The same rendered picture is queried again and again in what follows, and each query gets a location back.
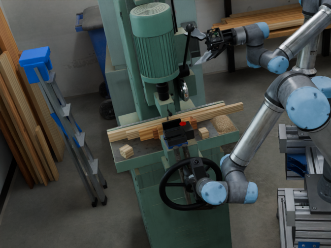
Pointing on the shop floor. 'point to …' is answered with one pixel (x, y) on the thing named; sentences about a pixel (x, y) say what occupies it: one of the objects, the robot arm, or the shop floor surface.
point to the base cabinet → (182, 219)
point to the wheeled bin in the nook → (91, 16)
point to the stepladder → (30, 62)
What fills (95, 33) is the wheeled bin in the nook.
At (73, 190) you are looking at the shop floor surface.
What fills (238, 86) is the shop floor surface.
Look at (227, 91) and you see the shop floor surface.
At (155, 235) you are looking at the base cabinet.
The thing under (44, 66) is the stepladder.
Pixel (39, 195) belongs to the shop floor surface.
